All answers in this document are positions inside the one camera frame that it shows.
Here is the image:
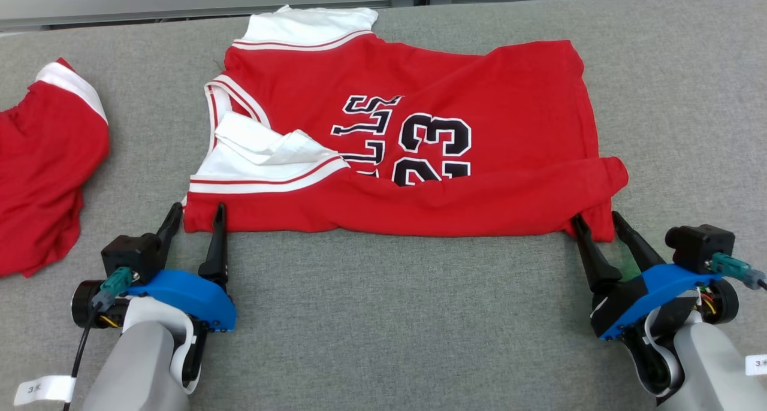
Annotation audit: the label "left cable with teal connector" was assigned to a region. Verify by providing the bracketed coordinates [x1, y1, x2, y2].
[62, 267, 135, 411]

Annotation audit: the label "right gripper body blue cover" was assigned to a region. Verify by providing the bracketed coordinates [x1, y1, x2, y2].
[590, 264, 741, 340]

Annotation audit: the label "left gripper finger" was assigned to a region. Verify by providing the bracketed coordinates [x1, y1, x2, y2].
[198, 203, 229, 293]
[153, 203, 183, 268]

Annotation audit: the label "red shorts with white band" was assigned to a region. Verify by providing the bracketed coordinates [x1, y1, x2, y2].
[0, 58, 111, 279]

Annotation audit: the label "cable with teal connector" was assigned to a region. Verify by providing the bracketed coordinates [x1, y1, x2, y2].
[62, 267, 135, 411]
[710, 252, 767, 292]

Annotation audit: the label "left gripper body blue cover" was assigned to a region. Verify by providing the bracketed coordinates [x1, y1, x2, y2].
[71, 270, 237, 333]

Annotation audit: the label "red basketball jersey number 23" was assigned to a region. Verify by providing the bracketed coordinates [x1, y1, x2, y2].
[182, 4, 630, 243]

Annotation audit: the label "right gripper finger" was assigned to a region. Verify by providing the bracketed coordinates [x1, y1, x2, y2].
[571, 213, 624, 295]
[611, 211, 667, 275]

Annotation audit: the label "right cable with teal connector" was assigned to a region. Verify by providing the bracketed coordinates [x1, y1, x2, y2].
[710, 252, 767, 292]

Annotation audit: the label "white label on left cable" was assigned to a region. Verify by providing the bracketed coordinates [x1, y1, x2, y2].
[13, 374, 77, 406]

